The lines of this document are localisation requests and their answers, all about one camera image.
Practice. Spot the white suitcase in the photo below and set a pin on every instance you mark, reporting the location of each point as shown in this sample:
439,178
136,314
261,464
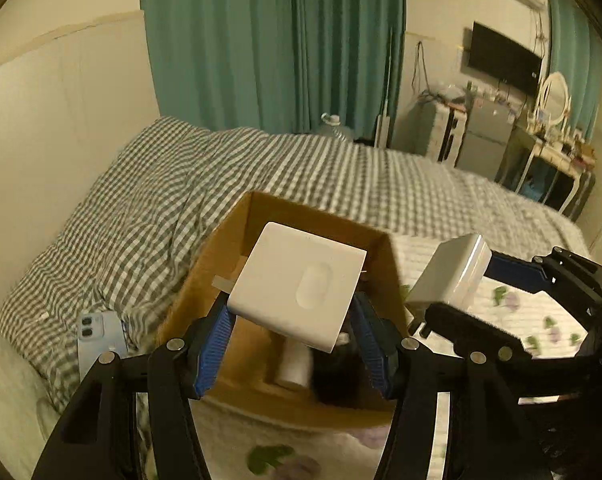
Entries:
438,130

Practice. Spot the grey fridge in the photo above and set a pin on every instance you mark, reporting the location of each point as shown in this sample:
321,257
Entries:
483,135

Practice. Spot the narrow teal curtain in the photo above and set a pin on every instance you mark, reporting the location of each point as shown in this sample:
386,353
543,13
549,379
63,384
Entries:
571,35

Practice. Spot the grey checkered blanket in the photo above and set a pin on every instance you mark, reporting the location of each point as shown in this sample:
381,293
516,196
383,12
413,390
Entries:
156,200

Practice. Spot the wide teal curtain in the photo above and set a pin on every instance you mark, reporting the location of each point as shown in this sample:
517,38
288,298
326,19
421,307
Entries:
256,35

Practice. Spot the white square box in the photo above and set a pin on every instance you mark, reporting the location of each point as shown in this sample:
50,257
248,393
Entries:
291,280

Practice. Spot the white bed sheet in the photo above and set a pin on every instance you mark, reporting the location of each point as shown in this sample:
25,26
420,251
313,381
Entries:
11,385

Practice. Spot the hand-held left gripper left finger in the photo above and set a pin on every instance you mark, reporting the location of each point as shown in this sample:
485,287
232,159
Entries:
213,350

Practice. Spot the white mop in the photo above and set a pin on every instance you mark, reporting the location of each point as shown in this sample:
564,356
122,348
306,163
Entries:
388,85

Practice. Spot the blue cloth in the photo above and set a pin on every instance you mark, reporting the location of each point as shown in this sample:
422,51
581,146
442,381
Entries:
532,190

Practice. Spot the white oval mirror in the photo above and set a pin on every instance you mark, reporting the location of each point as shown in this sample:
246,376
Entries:
553,97

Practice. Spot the light blue smartphone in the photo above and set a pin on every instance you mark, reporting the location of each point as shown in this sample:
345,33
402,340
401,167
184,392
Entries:
98,345

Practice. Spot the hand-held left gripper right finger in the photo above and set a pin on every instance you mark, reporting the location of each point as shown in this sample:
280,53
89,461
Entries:
376,355

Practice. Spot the clear water jug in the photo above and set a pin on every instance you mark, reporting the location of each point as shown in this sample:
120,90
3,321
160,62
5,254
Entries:
336,130

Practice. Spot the large white bottle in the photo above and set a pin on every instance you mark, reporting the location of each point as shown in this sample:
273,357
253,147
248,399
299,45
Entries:
291,365

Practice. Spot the white charger adapter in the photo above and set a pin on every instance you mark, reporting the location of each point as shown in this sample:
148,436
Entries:
451,270

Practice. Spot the white floral quilted mat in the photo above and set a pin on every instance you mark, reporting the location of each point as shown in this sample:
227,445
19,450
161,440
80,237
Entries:
561,310

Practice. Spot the white vanity table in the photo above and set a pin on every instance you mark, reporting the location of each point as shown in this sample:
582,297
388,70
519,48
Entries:
556,155

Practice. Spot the black wall television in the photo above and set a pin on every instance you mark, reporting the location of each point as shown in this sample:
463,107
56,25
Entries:
503,57

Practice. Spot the clear plastic bag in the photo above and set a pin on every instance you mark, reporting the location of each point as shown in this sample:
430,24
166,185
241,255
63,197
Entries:
453,92

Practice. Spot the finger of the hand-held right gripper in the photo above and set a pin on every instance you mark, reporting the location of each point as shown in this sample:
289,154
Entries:
461,327
516,270

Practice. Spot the brown cardboard box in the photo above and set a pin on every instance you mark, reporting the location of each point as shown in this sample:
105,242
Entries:
221,260

